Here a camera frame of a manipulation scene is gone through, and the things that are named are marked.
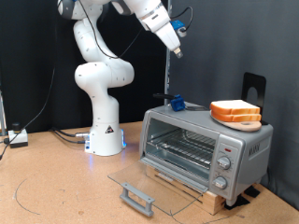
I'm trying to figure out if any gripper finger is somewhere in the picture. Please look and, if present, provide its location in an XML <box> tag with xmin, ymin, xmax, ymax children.
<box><xmin>173</xmin><ymin>46</ymin><xmax>184</xmax><ymax>60</ymax></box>

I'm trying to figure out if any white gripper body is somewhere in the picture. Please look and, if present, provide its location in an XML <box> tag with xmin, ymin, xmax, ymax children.
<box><xmin>145</xmin><ymin>9</ymin><xmax>182</xmax><ymax>51</ymax></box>

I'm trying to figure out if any metal spatula with blue grip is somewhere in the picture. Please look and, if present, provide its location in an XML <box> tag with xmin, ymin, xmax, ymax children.
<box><xmin>152</xmin><ymin>92</ymin><xmax>210</xmax><ymax>113</ymax></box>

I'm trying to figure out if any glass oven door with handle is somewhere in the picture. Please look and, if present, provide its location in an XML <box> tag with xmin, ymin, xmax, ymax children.
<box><xmin>107</xmin><ymin>155</ymin><xmax>210</xmax><ymax>217</ymax></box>

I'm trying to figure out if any silver toaster oven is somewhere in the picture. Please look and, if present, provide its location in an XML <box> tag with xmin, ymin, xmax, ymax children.
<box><xmin>138</xmin><ymin>104</ymin><xmax>275</xmax><ymax>207</ymax></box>

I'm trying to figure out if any silver oven knob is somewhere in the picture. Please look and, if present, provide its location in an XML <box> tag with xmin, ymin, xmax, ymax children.
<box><xmin>212</xmin><ymin>175</ymin><xmax>228</xmax><ymax>190</ymax></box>
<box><xmin>217</xmin><ymin>156</ymin><xmax>232</xmax><ymax>171</ymax></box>

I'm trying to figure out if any vertical metal pole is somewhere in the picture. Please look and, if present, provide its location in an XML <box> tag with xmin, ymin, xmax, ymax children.
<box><xmin>164</xmin><ymin>0</ymin><xmax>174</xmax><ymax>106</ymax></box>

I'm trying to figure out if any grey backdrop curtain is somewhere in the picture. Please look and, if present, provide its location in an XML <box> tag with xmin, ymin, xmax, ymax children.
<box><xmin>169</xmin><ymin>0</ymin><xmax>299</xmax><ymax>210</ymax></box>

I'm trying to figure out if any black metal bookend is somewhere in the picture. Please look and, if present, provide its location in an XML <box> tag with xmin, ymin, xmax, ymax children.
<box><xmin>241</xmin><ymin>72</ymin><xmax>269</xmax><ymax>126</ymax></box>

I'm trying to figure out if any black backdrop curtain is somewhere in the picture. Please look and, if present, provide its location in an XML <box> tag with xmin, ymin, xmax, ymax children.
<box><xmin>0</xmin><ymin>0</ymin><xmax>171</xmax><ymax>135</ymax></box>

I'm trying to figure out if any wooden slatted crate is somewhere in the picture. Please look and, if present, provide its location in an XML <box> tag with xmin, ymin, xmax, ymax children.
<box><xmin>145</xmin><ymin>164</ymin><xmax>227</xmax><ymax>217</ymax></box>

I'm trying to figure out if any black tape patch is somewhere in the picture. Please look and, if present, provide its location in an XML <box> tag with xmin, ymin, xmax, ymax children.
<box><xmin>223</xmin><ymin>193</ymin><xmax>250</xmax><ymax>211</ymax></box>
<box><xmin>244</xmin><ymin>185</ymin><xmax>262</xmax><ymax>199</ymax></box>

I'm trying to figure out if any grey emergency stop box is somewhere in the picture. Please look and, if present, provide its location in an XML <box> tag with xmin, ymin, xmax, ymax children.
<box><xmin>7</xmin><ymin>122</ymin><xmax>30</xmax><ymax>149</ymax></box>

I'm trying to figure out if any black camera cable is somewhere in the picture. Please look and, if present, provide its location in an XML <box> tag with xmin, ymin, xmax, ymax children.
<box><xmin>78</xmin><ymin>0</ymin><xmax>194</xmax><ymax>60</ymax></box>

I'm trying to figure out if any metal wire oven rack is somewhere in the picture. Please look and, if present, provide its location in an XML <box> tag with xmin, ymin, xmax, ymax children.
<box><xmin>146</xmin><ymin>129</ymin><xmax>218</xmax><ymax>171</ymax></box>

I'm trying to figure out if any black base cable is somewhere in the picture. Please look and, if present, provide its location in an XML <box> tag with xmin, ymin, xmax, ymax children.
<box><xmin>50</xmin><ymin>127</ymin><xmax>92</xmax><ymax>139</ymax></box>
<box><xmin>52</xmin><ymin>132</ymin><xmax>89</xmax><ymax>146</ymax></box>

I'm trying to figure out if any black hanging cable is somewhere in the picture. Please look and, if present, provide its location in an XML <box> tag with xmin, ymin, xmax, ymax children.
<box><xmin>0</xmin><ymin>62</ymin><xmax>58</xmax><ymax>161</ymax></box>

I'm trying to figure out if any metal frame post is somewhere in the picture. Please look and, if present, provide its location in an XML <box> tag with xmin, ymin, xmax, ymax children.
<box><xmin>0</xmin><ymin>90</ymin><xmax>7</xmax><ymax>137</ymax></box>

